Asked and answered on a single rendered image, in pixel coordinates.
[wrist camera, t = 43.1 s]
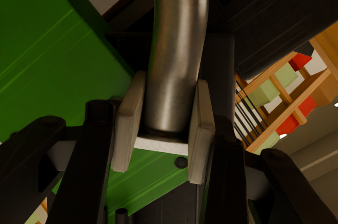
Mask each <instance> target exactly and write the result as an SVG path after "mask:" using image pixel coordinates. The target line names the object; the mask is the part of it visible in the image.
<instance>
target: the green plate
mask: <svg viewBox="0 0 338 224"><path fill-rule="evenodd" d="M105 32H114V30H113V29H112V28H111V27H110V26H109V24H108V23H107V22H106V21H105V19H104V18H103V17H102V16H101V15H100V13H99V12H98V11H97V10H96V8H95V7H94V6H93V5H92V4H91V2H90V1H89V0H0V142H1V143H3V142H5V141H6V140H8V139H9V138H10V137H12V136H13V135H14V134H16V133H17V132H19V131H20V130H21V129H23V128H24V127H26V126H27V125H28V124H30V123H31V122H33V121H34V120H35V119H37V118H40V117H44V116H57V117H61V118H63V119H65V121H66V127H74V126H82V125H83V123H84V121H85V105H86V103H87V102H88V101H90V100H95V99H103V100H108V99H110V98H111V97H113V96H119V97H121V98H122V99H123V98H124V96H125V94H126V92H127V90H128V88H129V86H130V84H131V82H132V80H133V78H134V76H135V74H136V73H135V72H134V71H133V70H132V68H131V67H130V66H129V65H128V64H127V62H126V61H125V60H124V59H123V58H122V56H121V55H120V54H119V53H118V52H117V50H116V49H115V48H114V47H113V45H112V44H111V43H110V42H109V41H108V39H107V38H106V37H105V36H104V35H105ZM111 162H112V161H111ZM187 180H188V156H187V155H180V154H173V153H167V152H160V151H153V150H146V149H139V148H133V152H132V155H131V159H130V162H129V166H128V169H127V171H125V172H124V173H123V172H116V171H113V169H111V164H110V174H109V180H108V187H107V193H106V200H105V206H106V207H107V208H108V224H115V211H116V210H117V209H119V208H125V209H127V210H128V216H130V215H132V214H133V213H135V212H137V211H138V210H140V209H142V208H143V207H145V206H147V205H148V204H150V203H151V202H153V201H155V200H156V199H158V198H160V197H161V196H163V195H165V194H166V193H168V192H170V191H171V190H173V189H174V188H176V187H178V186H179V185H181V184H183V183H184V182H186V181H187Z"/></svg>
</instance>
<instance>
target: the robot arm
mask: <svg viewBox="0 0 338 224"><path fill-rule="evenodd" d="M146 80H147V71H144V70H139V71H137V72H136V74H135V76H134V78H133V80H132V82H131V84H130V86H129V88H128V90H127V92H126V94H125V96H124V98H123V100H122V101H121V100H114V99H108V100H103V99H95V100H90V101H88V102H87V103H86V105H85V116H84V123H83V125H82V126H74V127H66V121H65V119H63V118H61V117H57V116H44V117H40V118H37V119H35V120H34V121H33V122H31V123H30V124H28V125H27V126H26V127H24V128H23V129H21V130H20V131H19V132H17V133H16V134H14V135H13V136H12V137H10V138H9V139H8V140H6V141H5V142H3V143H2V144H1V145H0V224H24V223H25V222H26V221H27V220H28V219H29V217H30V216H31V215H32V214H33V212H34V211H35V210H36V209H37V208H38V206H39V205H40V204H41V203H42V201H43V200H44V199H45V198H46V197H47V195H48V194H49V193H50V192H51V190H52V189H53V188H54V187H55V186H56V184H57V183H58V182H59V181H60V180H61V178H62V181H61V183H60V186H59V189H58V191H57V194H56V196H55V199H54V202H53V204H52V207H51V210H50V212H49V215H48V217H47V220H46V223H45V224H102V220H103V213H104V207H105V200H106V193H107V187H108V180H109V174H110V164H111V169H113V171H116V172H123V173H124V172H125V171H127V169H128V166H129V162H130V159H131V155H132V152H133V148H134V145H135V141H136V138H137V134H138V131H139V127H140V124H141V119H142V112H143V104H144V96H145V88H146ZM111 161H112V162H111ZM205 176H206V180H205ZM204 180H205V184H204V189H203V193H202V198H201V199H202V204H201V211H200V217H199V224H249V216H248V207H249V209H250V212H251V214H252V216H253V219H254V221H255V224H338V219H337V218H336V216H335V215H334V214H333V213H332V211H331V210H330V209H329V207H328V206H327V205H326V203H325V202H324V201H323V199H322V198H321V197H320V195H319V194H318V193H317V191H316V190H315V189H314V188H313V186H312V185H311V184H310V182H309V181H308V180H307V178H306V177H305V176H304V174H303V173H302V172H301V170H300V169H299V168H298V166H297V165H296V164H295V162H294V161H293V160H292V159H291V157H290V156H288V155H287V154H286V153H284V152H283V151H281V150H278V149H272V148H265V149H262V151H261V153H260V155H257V154H254V153H251V152H249V151H247V150H245V149H244V144H243V142H242V141H241V140H240V139H238V138H236V136H235V133H234V129H233V126H232V122H231V120H230V119H229V118H228V117H226V116H220V115H214V114H213V111H212V105H211V100H210V94H209V88H208V83H207V82H206V80H202V79H198V80H197V84H196V89H195V95H194V100H193V106H192V111H191V117H190V122H189V127H188V181H190V183H194V184H200V185H201V184H202V183H204Z"/></svg>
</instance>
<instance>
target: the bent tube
mask: <svg viewBox="0 0 338 224"><path fill-rule="evenodd" d="M208 12H209V0H154V23H153V31H152V39H151V47H150V56H149V64H148V71H147V80H146V88H145V96H144V104H143V112H142V119H141V124H140V127H139V131H138V134H137V138H136V141H135V145H134V148H139V149H146V150H153V151H160V152H167V153H173V154H180V155H187V156H188V127H189V122H190V117H191V111H192V106H193V100H194V95H195V89H196V84H197V78H198V73H199V68H200V62H201V57H202V51H203V46H204V40H205V35H206V29H207V23H208Z"/></svg>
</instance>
